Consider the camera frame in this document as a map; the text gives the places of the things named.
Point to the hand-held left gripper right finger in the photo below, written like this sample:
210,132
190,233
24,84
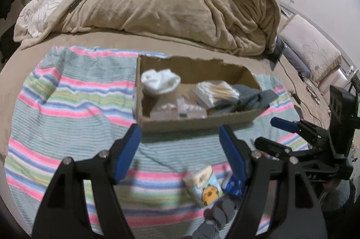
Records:
233,152

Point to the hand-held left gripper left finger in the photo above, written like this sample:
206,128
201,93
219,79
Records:
128,154

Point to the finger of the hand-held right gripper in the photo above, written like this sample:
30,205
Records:
281,123
270,144

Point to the cartoon tissue packet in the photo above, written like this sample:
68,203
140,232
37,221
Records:
204,188

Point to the cardboard box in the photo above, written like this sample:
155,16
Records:
194,121

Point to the blue packet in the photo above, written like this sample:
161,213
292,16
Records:
232,187

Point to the eyeglasses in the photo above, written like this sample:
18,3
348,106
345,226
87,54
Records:
313,92

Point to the grey cloth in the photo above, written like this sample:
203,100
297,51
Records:
250,98

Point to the cotton swab pack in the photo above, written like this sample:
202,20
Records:
213,92

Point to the grey blue pillow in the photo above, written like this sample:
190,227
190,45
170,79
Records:
295,62

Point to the grey sock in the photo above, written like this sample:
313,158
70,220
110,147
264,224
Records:
219,213

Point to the clear plastic packets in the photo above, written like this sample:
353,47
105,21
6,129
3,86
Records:
180,111

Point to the white sock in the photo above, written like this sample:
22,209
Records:
159,81

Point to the floral pillow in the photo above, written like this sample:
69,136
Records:
312,45

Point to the striped towel blanket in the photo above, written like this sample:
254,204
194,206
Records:
70,92

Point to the beige bed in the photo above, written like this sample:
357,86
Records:
19,73

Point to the beige fleece blanket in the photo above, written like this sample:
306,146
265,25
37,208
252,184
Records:
154,3

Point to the white floral quilt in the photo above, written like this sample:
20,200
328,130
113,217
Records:
45,3

